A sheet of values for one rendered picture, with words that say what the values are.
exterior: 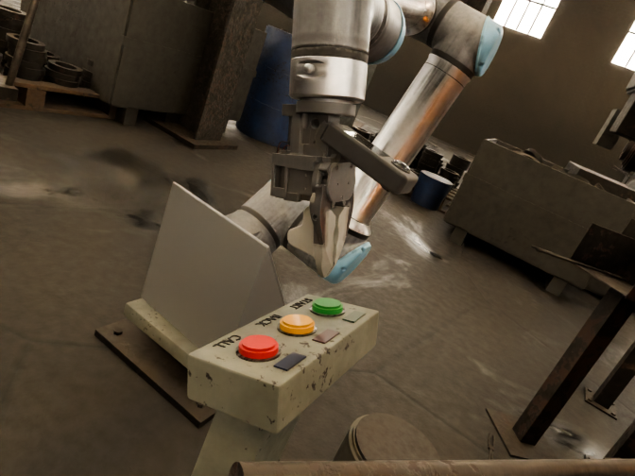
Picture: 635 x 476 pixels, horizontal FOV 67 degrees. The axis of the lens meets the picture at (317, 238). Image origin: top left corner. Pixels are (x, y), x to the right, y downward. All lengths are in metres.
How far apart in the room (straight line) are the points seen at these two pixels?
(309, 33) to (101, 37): 2.82
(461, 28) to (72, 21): 2.77
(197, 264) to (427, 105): 0.67
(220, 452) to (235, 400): 0.16
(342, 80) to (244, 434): 0.41
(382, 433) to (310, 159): 0.33
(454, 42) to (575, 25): 10.24
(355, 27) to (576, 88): 10.69
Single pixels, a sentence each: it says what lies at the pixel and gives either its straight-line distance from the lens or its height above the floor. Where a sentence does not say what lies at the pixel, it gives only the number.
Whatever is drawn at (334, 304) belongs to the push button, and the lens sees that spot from 0.61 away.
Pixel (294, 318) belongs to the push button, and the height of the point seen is 0.61.
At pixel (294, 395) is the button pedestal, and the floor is 0.60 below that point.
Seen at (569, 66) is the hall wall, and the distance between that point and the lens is 11.27.
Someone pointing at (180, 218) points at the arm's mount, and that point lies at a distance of 1.24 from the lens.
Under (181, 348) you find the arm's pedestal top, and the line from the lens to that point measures 1.26.
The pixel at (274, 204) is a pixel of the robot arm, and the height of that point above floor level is 0.49.
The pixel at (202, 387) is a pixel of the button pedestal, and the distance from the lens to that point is 0.50.
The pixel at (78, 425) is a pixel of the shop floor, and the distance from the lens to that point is 1.22.
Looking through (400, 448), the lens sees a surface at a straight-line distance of 0.62.
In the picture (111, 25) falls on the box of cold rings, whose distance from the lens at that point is 3.27.
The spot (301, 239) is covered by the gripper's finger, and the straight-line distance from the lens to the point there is 0.59.
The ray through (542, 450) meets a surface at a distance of 1.86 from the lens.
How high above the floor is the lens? 0.89
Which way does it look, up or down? 21 degrees down
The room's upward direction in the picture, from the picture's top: 23 degrees clockwise
